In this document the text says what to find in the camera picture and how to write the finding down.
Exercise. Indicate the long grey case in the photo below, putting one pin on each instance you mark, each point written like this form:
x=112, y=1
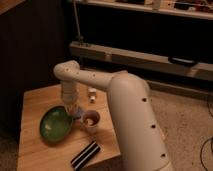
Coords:
x=140, y=60

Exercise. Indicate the black case handle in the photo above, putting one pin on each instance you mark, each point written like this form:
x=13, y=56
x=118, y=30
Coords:
x=186, y=63

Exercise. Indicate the small white bottle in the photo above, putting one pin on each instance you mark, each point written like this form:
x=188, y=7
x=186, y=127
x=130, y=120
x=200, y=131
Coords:
x=92, y=94

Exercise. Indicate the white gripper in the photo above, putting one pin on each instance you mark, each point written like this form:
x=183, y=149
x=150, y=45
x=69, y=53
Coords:
x=69, y=96

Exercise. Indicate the wooden shelf with clutter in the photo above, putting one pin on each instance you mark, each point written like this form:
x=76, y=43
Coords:
x=154, y=7

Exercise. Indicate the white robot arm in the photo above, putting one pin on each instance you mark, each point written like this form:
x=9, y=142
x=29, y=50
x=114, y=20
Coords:
x=138, y=134

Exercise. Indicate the black white striped block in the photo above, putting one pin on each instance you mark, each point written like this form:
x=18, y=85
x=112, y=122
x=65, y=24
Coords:
x=79, y=161

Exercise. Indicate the white paper cup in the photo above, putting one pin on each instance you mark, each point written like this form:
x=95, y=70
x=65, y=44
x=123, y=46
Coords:
x=90, y=120

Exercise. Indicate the metal vertical rod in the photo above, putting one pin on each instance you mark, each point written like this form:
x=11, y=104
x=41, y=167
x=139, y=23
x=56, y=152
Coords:
x=79, y=36

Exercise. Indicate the green ceramic bowl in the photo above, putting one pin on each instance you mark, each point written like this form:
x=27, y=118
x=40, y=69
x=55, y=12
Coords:
x=55, y=125

